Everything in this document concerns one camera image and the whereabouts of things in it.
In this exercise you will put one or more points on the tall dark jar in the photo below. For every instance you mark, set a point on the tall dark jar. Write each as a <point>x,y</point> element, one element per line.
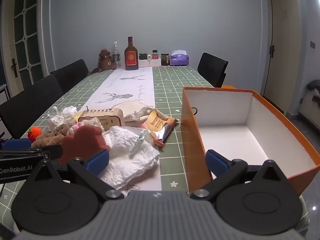
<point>165,60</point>

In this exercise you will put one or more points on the wooden radio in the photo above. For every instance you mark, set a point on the wooden radio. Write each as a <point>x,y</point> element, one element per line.
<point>105,117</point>

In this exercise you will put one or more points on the purple tissue pack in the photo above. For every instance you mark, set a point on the purple tissue pack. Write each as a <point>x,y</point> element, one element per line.
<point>179,59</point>

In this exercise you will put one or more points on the glass pane door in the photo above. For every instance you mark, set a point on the glass pane door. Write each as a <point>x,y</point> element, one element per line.
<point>25,35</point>

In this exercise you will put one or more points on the yellow packet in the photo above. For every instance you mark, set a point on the yellow packet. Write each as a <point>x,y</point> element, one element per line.
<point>76,117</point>

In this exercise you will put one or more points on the low dark jar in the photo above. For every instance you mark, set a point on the low dark jar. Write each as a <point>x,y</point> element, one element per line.
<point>143,56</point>

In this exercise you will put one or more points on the white cabinet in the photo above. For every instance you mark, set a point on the white cabinet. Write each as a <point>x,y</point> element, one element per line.
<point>3,95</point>

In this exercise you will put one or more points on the brown fuzzy plush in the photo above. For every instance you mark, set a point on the brown fuzzy plush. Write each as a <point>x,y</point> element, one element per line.
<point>50,136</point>

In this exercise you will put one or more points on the clear water bottle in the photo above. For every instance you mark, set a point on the clear water bottle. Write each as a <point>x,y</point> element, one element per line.
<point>116,55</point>

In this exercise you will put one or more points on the small red label jar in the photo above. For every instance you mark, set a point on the small red label jar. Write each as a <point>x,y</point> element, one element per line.
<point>155,54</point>

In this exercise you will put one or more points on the red sponge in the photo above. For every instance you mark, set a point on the red sponge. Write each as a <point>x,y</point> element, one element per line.
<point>82,140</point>

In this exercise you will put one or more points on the plain cream door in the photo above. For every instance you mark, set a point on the plain cream door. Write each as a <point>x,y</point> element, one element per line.
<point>285,55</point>

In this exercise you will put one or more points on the red knit strawberry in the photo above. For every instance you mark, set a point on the red knit strawberry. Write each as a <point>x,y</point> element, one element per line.
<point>33,133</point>

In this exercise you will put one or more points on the white box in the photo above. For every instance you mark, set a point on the white box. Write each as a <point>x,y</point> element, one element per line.
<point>148,63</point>

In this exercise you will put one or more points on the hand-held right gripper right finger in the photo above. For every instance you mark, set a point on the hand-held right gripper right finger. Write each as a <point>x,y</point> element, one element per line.
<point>216,162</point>

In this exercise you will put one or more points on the brown liquor bottle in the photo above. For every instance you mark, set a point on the brown liquor bottle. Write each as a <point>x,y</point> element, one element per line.
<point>131,57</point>

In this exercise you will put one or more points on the white plastic bag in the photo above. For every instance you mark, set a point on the white plastic bag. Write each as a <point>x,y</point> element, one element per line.
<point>125,166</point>

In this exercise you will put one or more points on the orange box lid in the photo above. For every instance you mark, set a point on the orange box lid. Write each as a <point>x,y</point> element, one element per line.
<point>228,87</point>

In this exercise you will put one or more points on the dark grey cloth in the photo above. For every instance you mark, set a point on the dark grey cloth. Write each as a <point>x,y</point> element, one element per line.
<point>313,85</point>

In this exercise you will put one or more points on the white furniture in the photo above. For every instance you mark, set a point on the white furniture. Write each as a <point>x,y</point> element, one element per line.
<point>310,112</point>

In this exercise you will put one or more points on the wall light switch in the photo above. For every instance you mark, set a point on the wall light switch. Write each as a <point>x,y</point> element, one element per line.
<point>312,44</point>

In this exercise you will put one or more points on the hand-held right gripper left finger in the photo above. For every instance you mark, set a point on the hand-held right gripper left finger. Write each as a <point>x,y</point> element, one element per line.
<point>96,162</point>

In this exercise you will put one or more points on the clear plastic bag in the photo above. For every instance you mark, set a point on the clear plastic bag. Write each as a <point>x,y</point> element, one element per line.
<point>62,115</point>

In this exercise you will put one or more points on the white deer print table runner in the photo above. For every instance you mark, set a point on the white deer print table runner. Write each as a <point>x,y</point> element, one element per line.
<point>130,87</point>

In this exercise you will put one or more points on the orange cardboard box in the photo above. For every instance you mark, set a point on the orange cardboard box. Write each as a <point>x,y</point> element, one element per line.
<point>237,140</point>

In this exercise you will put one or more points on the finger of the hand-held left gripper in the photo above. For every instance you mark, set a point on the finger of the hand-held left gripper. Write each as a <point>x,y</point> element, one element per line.
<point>17,144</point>
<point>53,152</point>

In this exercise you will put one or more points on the brown bear container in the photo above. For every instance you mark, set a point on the brown bear container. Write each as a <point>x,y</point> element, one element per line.
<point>105,61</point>

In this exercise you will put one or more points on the orange snack packet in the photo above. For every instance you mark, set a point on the orange snack packet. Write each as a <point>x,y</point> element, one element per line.
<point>156,123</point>

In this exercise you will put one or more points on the black chair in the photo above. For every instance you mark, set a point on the black chair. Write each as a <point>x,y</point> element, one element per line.
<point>71,73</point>
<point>212,67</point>
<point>27,105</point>

